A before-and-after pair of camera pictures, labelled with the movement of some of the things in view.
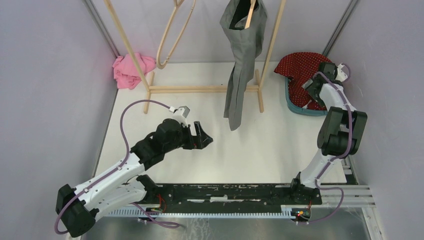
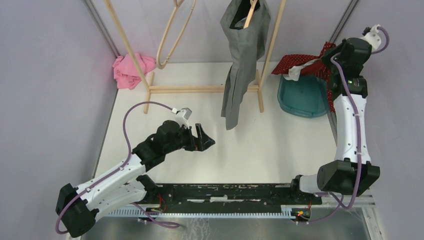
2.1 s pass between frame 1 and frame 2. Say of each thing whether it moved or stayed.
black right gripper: moved
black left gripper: stayed
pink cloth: stayed
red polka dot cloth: moved
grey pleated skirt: stayed
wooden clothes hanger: stayed
